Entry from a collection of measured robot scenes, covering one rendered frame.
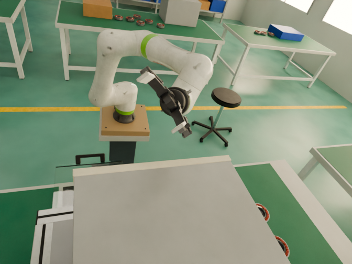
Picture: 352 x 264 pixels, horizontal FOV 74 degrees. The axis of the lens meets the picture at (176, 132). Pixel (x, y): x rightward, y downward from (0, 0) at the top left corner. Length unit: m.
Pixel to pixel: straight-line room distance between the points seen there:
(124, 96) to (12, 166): 1.36
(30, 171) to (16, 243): 1.25
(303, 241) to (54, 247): 1.15
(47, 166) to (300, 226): 2.00
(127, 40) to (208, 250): 0.89
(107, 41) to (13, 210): 0.84
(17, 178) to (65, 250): 1.67
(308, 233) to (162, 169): 1.06
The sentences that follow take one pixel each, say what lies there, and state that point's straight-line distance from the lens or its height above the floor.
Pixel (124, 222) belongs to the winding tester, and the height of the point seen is 1.32.
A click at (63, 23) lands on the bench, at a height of 0.75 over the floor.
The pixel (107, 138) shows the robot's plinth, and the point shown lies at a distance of 1.53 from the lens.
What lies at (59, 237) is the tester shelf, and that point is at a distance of 0.76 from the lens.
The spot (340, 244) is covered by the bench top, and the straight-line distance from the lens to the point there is 1.61.
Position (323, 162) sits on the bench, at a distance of 2.09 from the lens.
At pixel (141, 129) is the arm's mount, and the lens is 1.54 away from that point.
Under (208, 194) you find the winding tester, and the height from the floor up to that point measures 1.32.
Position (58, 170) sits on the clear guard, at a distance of 0.95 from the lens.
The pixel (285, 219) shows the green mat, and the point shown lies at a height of 0.75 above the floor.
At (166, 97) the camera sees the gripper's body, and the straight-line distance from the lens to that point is 0.63.
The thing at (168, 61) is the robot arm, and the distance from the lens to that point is 0.94.
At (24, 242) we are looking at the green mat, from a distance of 1.19.
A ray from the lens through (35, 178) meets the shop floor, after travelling 2.32.
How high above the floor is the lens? 1.79
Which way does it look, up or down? 40 degrees down
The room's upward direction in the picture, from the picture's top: 15 degrees clockwise
